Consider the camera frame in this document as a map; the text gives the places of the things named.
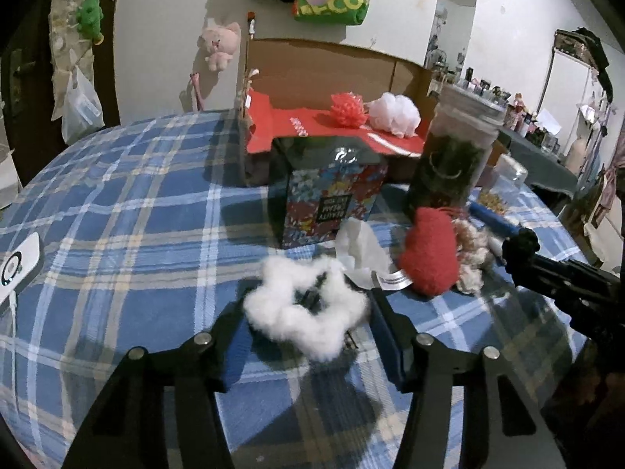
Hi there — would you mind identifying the row of small bottles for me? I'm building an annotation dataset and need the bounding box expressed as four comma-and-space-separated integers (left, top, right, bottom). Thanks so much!
461, 66, 562, 153

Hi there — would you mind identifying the dark wooden door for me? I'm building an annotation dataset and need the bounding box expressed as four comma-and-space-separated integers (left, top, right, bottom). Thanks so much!
0, 0, 123, 196

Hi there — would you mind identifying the dark grey covered table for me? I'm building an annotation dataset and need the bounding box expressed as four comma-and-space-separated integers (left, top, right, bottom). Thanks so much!
498, 127, 580, 197

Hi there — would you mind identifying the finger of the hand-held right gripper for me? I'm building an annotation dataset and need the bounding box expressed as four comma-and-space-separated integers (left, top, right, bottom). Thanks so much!
532, 253, 622, 286
508, 264, 604, 316

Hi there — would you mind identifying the red knit pouch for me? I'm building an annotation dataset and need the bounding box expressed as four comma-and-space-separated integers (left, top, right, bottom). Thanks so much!
399, 206, 463, 298

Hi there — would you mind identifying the cardboard box with red lining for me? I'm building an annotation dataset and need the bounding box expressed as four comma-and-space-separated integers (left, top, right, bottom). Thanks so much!
237, 36, 436, 189

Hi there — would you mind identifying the clear hanging organiser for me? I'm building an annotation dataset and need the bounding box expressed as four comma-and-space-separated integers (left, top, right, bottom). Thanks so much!
48, 0, 101, 120

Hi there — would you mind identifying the red mesh bath pouf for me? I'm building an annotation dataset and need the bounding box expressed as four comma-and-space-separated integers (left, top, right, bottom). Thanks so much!
329, 92, 368, 129

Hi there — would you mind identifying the green plush toy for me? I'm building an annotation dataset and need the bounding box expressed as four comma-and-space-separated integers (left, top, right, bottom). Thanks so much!
75, 0, 106, 45

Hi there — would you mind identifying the white flat device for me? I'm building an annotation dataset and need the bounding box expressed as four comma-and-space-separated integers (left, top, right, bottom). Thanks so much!
0, 232, 41, 310

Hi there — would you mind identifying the white fluffy scrunchie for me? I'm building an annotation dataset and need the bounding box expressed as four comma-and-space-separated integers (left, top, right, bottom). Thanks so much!
243, 257, 369, 363

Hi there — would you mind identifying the white mesh bath pouf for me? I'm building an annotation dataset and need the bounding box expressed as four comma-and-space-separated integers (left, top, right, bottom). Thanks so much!
366, 92, 421, 138

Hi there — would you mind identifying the pink plush toy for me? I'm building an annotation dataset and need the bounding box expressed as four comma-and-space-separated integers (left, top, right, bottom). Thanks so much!
196, 20, 242, 72

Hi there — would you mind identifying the white plastic bag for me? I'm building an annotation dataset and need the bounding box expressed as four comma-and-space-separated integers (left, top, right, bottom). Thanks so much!
61, 66, 106, 146

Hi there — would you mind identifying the clothes rack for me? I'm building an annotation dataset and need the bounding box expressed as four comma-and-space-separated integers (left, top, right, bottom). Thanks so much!
551, 27, 614, 177

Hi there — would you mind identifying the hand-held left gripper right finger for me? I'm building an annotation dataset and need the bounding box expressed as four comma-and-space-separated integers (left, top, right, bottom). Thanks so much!
368, 288, 567, 469

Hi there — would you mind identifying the grey white cloth pad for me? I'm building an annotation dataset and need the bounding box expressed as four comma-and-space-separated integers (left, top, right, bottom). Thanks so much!
336, 217, 414, 292

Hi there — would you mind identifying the long wooden brush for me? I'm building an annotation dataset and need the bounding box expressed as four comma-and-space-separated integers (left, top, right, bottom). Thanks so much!
238, 10, 259, 118

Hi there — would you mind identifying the beige curly scrunchie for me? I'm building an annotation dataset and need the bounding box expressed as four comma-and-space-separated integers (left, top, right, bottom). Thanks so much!
452, 217, 495, 296

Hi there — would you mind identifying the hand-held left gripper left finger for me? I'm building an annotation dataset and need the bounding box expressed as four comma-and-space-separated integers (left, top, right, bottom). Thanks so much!
61, 298, 252, 469

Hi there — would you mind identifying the floral printed box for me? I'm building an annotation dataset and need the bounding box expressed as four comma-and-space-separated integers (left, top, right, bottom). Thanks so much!
268, 137, 389, 250

